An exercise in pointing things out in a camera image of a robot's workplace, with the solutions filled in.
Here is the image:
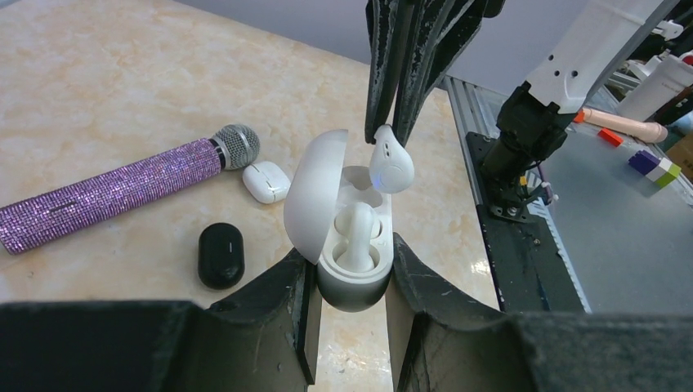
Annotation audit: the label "white square earbud case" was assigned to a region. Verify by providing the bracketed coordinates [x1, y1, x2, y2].
[242, 161, 291, 204]

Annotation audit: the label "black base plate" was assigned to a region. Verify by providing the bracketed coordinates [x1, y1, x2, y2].
[463, 132, 588, 313]

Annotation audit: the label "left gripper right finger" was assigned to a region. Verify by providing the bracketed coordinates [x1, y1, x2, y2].
[385, 235, 692, 391]

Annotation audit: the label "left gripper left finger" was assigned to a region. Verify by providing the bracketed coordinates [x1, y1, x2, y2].
[1, 250, 320, 391]

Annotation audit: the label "white earbud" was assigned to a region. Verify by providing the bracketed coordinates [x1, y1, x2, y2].
[335, 202, 376, 273]
[369, 124, 415, 194]

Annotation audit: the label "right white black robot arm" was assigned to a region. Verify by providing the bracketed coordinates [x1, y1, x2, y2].
[364, 1, 674, 221]

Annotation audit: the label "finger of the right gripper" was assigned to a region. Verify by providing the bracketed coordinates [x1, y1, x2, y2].
[364, 1, 418, 144]
[393, 1, 505, 146]

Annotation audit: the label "black earbud charging case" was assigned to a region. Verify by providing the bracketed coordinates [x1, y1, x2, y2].
[197, 222, 245, 290]

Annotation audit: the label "aluminium front rail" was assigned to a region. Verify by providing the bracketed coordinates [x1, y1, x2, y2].
[440, 75, 693, 316]

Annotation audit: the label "beige toy tube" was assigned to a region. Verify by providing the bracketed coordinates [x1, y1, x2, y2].
[574, 108, 668, 144]

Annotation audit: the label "white oval earbud case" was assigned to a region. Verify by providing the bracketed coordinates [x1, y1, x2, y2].
[284, 129, 394, 313]

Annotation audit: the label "purple glitter microphone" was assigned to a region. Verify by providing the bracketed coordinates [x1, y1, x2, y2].
[1, 124, 261, 255]

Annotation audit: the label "coloured toy blocks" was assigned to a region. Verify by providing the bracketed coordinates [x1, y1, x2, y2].
[628, 149, 682, 189]

